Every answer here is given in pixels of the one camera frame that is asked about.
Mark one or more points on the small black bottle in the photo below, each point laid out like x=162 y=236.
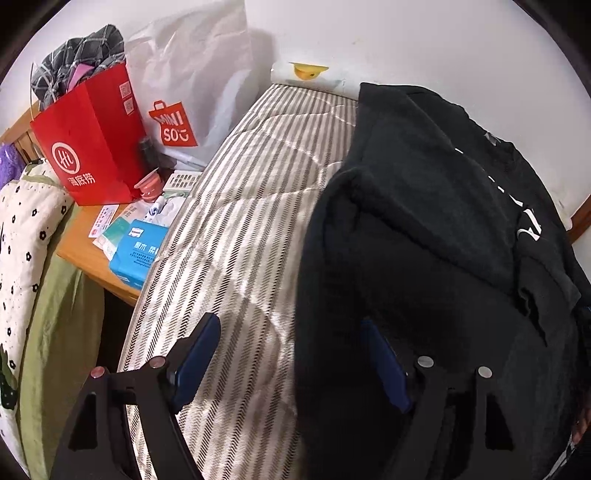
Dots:
x=148 y=152

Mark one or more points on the wooden nightstand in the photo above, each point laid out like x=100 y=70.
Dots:
x=83 y=230

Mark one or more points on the white plastic shopping bag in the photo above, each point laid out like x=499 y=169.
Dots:
x=194 y=69

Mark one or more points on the grey striped bed cover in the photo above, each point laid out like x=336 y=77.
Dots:
x=240 y=221

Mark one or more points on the blue tissue packet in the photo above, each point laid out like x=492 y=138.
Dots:
x=136 y=258

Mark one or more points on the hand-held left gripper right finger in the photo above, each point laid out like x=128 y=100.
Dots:
x=385 y=360

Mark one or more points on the red paper bag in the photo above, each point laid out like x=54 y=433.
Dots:
x=92 y=134

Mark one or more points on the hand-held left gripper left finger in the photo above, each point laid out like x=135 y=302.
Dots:
x=198 y=355

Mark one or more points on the white duck print sheet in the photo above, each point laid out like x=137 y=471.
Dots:
x=323 y=81

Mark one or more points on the white plastic basket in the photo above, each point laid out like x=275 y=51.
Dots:
x=182 y=181

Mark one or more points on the black sweater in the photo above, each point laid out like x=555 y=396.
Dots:
x=415 y=230

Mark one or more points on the grey plaid cloth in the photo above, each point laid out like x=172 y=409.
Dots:
x=78 y=55

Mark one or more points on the brown wooden wall trim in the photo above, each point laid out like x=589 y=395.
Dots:
x=582 y=221

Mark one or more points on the green and white packet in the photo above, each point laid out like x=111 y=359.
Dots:
x=113 y=237

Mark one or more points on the purple fluffy cloth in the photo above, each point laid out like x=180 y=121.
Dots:
x=9 y=164

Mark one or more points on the pink tape dispenser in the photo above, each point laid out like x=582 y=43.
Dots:
x=150 y=184

